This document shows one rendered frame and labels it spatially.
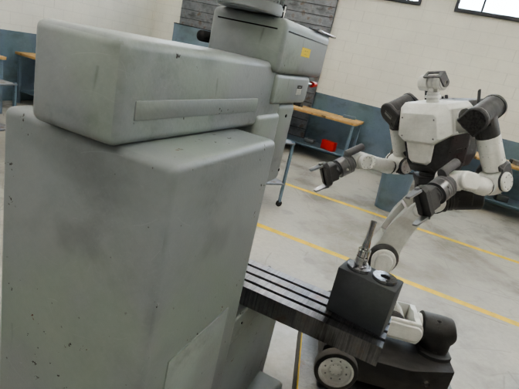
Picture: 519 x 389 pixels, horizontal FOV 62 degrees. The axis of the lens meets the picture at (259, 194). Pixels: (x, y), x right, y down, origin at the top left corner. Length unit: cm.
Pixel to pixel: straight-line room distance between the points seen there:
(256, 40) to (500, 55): 785
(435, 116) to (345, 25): 758
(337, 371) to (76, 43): 176
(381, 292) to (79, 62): 121
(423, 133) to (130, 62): 137
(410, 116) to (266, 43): 82
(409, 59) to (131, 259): 844
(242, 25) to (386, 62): 780
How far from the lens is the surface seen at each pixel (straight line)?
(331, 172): 199
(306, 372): 224
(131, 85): 85
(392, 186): 637
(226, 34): 145
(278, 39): 137
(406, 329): 226
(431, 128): 190
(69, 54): 90
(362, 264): 165
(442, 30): 909
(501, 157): 193
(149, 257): 89
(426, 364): 233
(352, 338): 165
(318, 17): 947
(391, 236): 208
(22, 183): 110
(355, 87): 922
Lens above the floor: 179
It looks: 18 degrees down
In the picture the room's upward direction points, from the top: 13 degrees clockwise
